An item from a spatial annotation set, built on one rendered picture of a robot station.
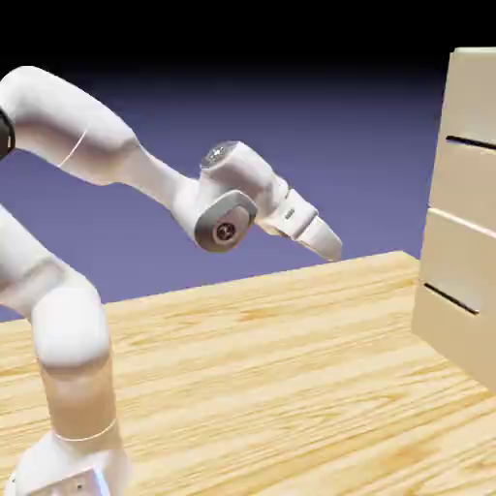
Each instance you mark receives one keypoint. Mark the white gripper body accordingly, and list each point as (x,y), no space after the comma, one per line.
(322,239)

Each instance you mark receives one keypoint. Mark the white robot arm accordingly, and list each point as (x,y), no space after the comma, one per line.
(97,131)

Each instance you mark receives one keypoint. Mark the light wood cabinet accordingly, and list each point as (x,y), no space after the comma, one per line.
(457,252)

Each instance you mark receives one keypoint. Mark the light wood drawer front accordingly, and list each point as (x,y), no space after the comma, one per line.
(457,259)
(465,182)
(445,333)
(471,97)

